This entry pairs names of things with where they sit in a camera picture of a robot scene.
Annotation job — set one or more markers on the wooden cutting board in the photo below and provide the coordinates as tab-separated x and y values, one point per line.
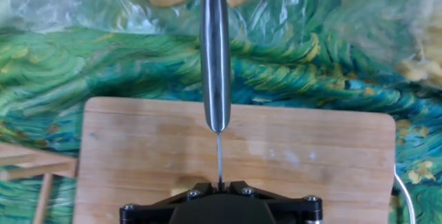
293	182

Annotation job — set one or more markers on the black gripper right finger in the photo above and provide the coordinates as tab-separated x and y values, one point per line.
297	210

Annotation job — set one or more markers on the painted landscape tablecloth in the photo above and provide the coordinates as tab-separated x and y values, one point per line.
103	72

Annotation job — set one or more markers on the bag of chopped potato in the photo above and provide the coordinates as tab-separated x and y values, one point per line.
424	68

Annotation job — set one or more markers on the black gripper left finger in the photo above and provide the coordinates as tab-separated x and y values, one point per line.
152	210

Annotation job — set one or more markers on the clear plastic bag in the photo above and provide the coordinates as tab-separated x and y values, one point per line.
103	6

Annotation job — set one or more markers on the steel cleaver knife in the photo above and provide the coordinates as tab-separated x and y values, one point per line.
214	61

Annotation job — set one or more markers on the wooden peg rack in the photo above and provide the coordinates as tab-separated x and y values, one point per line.
34	161

